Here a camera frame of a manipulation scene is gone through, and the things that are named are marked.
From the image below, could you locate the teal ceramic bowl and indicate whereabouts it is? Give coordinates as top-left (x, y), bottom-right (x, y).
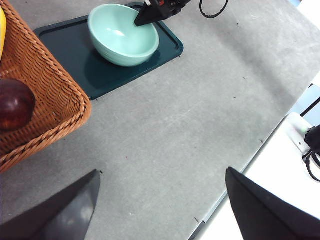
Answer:
top-left (87, 3), bottom-right (160, 68)

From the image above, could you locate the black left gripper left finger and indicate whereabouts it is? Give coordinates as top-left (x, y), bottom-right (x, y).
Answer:
top-left (0, 169), bottom-right (101, 240)

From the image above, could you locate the thick black looped cable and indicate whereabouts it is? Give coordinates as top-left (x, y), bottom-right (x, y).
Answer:
top-left (199, 0), bottom-right (230, 19)

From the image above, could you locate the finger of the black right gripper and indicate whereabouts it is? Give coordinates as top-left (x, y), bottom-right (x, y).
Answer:
top-left (134, 0), bottom-right (167, 27)

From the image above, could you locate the white base platform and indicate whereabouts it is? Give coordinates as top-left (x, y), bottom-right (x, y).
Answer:
top-left (188, 74), bottom-right (320, 240)

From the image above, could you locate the dark red plum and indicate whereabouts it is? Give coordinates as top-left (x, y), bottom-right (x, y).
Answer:
top-left (0, 78), bottom-right (37, 133)

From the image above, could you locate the black plug with cables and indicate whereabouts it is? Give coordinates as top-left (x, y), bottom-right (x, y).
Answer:
top-left (301, 124), bottom-right (320, 183)

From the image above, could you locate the yellow banana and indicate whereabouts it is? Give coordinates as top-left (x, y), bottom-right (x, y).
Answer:
top-left (0, 6), bottom-right (7, 62)

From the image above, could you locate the dark green rectangular tray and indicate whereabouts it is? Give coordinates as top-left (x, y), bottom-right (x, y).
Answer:
top-left (33, 2), bottom-right (185, 101)

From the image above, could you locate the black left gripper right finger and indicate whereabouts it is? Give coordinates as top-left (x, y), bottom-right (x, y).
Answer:
top-left (225, 167), bottom-right (320, 240)

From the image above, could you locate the brown wicker basket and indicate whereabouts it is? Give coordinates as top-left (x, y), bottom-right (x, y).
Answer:
top-left (0, 0), bottom-right (93, 175)

